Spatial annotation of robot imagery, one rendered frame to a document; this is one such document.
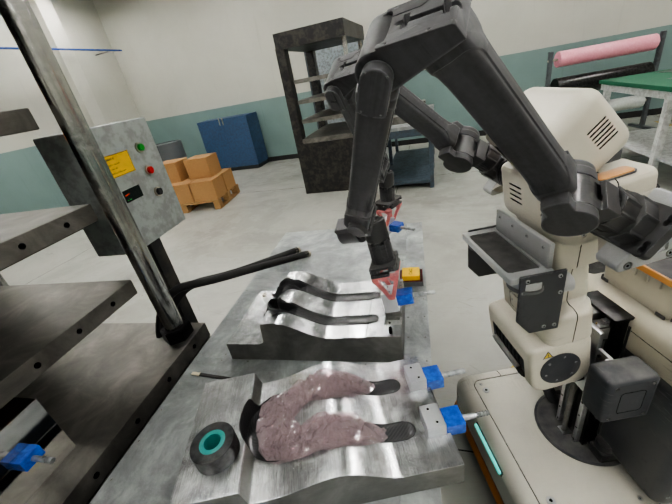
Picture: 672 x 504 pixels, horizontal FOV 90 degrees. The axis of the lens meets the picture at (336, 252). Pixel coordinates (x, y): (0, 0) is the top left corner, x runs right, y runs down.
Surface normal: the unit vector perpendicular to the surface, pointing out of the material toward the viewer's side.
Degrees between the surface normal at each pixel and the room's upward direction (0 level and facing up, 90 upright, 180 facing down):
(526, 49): 90
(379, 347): 90
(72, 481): 0
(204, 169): 90
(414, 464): 0
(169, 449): 0
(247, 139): 90
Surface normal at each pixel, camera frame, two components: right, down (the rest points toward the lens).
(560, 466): -0.17, -0.87
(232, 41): -0.25, 0.49
